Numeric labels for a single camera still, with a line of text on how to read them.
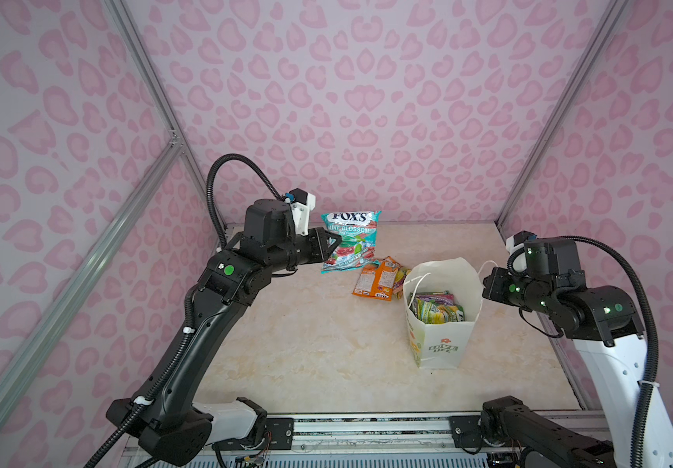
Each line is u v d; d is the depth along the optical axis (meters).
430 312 0.78
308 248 0.54
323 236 0.53
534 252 0.46
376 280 0.99
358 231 0.63
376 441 0.72
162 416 0.37
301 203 0.55
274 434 0.74
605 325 0.37
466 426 0.75
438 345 0.75
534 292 0.50
